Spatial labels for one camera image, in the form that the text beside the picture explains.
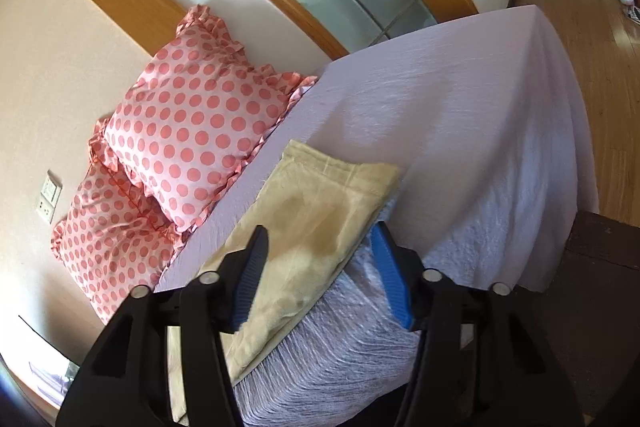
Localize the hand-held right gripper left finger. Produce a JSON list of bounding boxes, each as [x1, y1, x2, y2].
[[56, 224, 271, 427]]

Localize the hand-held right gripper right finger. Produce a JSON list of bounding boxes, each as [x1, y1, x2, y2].
[[369, 222, 585, 427]]

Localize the beige pants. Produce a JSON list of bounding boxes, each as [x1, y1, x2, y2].
[[166, 139, 404, 427]]

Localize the pink polka dot pillow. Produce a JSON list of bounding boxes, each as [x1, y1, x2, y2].
[[88, 5, 319, 234], [50, 157, 187, 326]]

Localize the bed with lilac sheet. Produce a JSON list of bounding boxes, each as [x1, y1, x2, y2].
[[153, 5, 601, 427]]

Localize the white wall socket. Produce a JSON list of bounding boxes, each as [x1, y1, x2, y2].
[[36, 170, 63, 224]]

